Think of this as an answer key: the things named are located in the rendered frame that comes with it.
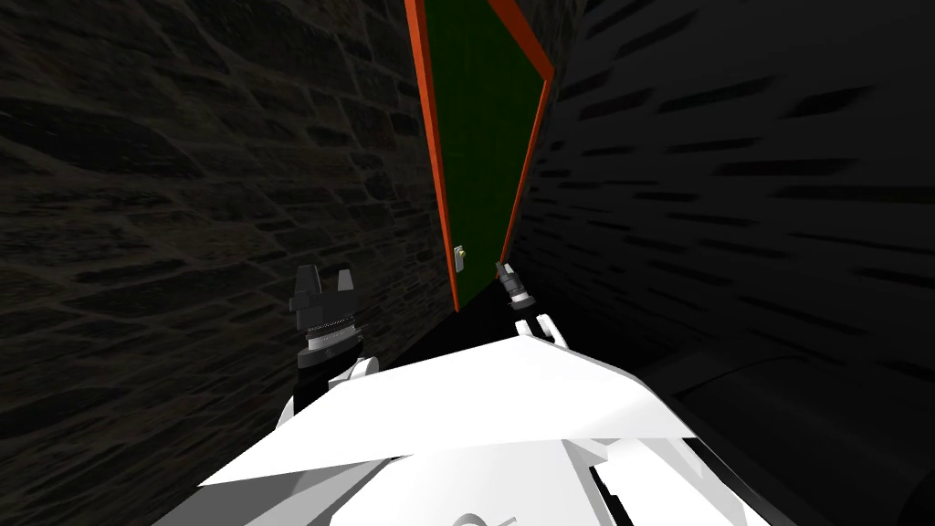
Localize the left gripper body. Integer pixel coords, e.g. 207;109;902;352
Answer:
289;287;360;329

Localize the green door leaf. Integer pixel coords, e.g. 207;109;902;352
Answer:
423;0;549;311

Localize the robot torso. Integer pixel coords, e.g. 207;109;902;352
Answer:
149;331;777;526

